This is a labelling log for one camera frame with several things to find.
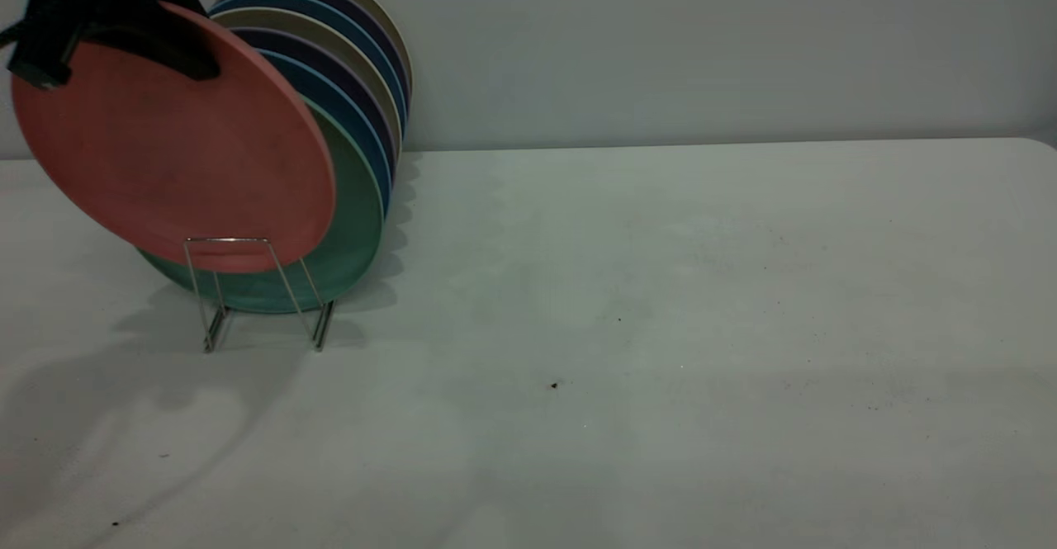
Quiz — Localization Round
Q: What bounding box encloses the pink plate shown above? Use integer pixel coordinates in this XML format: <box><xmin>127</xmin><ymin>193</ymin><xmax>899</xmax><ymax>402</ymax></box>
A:
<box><xmin>11</xmin><ymin>0</ymin><xmax>338</xmax><ymax>275</ymax></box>

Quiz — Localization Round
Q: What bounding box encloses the green plate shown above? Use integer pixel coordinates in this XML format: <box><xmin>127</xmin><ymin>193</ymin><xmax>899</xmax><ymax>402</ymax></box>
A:
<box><xmin>138</xmin><ymin>95</ymin><xmax>387</xmax><ymax>315</ymax></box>

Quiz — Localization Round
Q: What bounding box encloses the metal wire plate rack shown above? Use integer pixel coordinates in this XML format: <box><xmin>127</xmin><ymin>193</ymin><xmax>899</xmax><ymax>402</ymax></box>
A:
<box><xmin>182</xmin><ymin>237</ymin><xmax>336</xmax><ymax>354</ymax></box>

